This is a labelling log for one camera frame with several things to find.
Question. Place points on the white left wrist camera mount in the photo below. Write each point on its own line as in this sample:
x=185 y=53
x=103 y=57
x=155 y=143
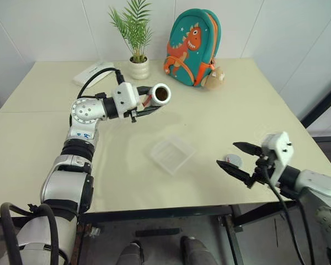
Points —
x=125 y=98

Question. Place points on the clear plastic container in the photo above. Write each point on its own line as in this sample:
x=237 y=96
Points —
x=172 y=154

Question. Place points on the black metal table frame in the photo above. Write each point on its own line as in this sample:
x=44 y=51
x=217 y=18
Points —
x=231 y=229

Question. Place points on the green plant in white pot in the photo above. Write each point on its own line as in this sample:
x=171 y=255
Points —
x=139 y=69

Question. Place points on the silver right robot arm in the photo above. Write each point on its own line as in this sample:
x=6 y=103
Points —
x=317 y=185

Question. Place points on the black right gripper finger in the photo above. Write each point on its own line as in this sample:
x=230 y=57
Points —
x=235 y=171
x=249 y=149

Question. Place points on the white rectangular case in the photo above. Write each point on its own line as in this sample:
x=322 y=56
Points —
x=85 y=76

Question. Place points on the brown plush toy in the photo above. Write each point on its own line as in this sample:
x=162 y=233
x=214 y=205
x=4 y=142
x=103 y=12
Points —
x=213 y=80

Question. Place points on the teal dinosaur backpack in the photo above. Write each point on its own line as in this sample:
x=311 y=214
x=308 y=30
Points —
x=190 y=49

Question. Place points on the black metal beam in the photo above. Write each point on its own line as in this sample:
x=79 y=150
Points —
x=322 y=103

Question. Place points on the silver red cylindrical can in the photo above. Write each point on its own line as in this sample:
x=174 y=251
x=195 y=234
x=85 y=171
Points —
x=161 y=95

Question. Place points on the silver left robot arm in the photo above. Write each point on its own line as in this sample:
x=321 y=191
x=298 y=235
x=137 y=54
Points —
x=77 y=138

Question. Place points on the small silver caster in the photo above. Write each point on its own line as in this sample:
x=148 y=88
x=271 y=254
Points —
x=95 y=231

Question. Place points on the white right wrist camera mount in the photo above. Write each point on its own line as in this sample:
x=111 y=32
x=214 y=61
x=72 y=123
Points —
x=280 y=154

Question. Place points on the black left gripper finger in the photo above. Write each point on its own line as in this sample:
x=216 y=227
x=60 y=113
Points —
x=149 y=111
x=144 y=90

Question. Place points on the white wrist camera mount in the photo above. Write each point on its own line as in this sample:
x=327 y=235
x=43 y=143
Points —
x=125 y=98
x=280 y=154

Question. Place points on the small silver can lid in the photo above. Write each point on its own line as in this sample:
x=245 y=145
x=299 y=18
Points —
x=234 y=159

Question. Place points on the black bar on floor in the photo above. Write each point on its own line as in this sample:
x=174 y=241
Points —
x=157 y=232

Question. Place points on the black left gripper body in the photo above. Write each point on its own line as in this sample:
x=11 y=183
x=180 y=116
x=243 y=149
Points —
x=133 y=115

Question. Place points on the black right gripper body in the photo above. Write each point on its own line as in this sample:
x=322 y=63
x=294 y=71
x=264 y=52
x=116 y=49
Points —
x=263 y=174

